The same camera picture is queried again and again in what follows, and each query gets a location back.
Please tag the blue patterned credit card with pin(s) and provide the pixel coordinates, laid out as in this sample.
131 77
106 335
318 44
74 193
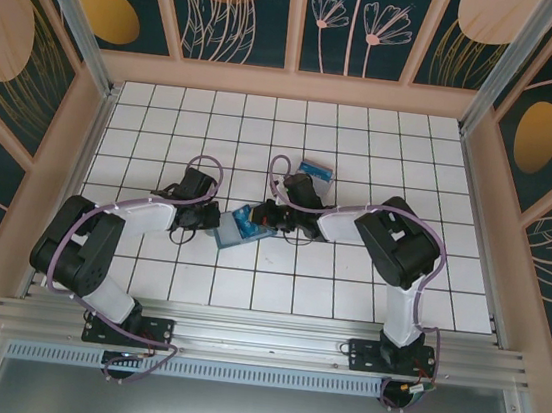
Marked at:
248 226

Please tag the blue card holder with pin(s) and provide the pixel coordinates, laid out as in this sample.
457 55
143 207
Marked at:
227 236

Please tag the blue credit card stack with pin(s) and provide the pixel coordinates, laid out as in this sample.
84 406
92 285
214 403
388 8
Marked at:
316 171

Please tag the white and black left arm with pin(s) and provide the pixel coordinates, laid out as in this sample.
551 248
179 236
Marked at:
149 216

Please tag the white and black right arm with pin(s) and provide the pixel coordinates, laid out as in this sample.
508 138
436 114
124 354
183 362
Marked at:
397 246

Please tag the dark panel with pink flowers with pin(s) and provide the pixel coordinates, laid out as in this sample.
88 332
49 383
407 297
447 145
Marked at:
336 47

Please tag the dark panel orange disc leaves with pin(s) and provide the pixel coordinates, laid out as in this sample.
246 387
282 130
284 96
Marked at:
228 19

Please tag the small green circuit board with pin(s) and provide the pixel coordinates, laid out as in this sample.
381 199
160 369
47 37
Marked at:
420 389

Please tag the dark panel with pale disc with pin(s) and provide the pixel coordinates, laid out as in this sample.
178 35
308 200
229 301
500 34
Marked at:
445 61

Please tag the dark panel large pale oval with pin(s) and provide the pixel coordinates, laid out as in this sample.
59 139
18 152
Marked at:
8 7

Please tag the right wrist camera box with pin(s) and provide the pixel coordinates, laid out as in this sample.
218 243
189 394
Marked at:
283 185

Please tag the aluminium mounting rail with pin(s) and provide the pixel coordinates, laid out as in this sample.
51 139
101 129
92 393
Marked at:
260 335

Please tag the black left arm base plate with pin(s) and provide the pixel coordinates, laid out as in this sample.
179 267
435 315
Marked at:
154 333

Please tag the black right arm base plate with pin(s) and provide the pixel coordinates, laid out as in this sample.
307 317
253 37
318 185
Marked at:
363 356

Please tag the aluminium corner post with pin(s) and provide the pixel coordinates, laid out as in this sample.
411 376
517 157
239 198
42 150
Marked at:
507 68
78 16

